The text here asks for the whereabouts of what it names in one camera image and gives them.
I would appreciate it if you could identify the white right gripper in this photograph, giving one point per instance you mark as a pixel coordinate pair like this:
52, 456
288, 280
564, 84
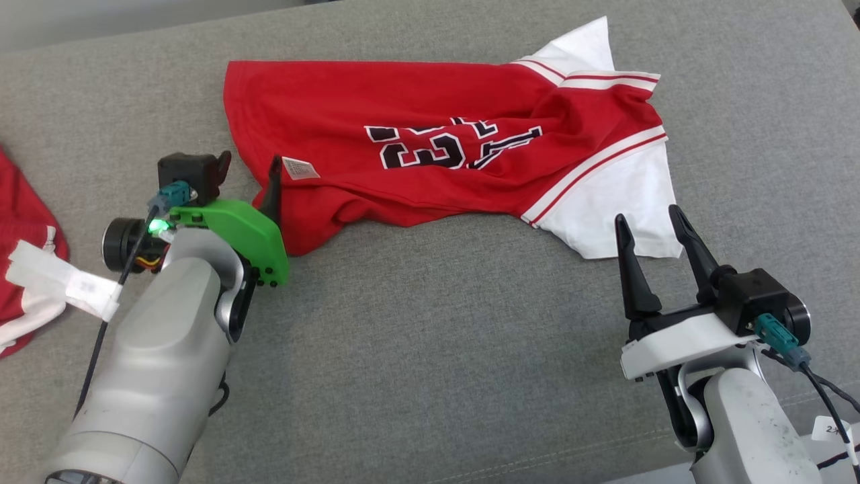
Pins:
678, 343

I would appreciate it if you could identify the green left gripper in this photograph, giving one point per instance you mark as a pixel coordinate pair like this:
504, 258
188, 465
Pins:
255, 242

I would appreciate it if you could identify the red white basketball jersey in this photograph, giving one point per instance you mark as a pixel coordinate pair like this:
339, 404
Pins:
437, 94

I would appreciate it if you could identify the red white basketball shorts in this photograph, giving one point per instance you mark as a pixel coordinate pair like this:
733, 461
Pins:
27, 222

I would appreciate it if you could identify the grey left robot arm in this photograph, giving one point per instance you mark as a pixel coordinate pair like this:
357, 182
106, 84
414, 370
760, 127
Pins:
154, 363

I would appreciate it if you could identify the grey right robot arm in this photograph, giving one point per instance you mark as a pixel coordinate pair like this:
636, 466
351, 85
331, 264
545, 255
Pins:
746, 423

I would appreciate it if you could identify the grey fabric sofa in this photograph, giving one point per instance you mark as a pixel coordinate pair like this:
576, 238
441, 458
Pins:
437, 336

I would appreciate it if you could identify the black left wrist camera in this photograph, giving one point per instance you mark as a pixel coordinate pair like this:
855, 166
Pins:
185, 168

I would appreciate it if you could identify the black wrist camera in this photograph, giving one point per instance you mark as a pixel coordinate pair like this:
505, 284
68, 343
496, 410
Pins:
185, 168
752, 299

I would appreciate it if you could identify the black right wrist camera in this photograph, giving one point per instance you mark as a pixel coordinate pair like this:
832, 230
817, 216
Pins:
752, 299

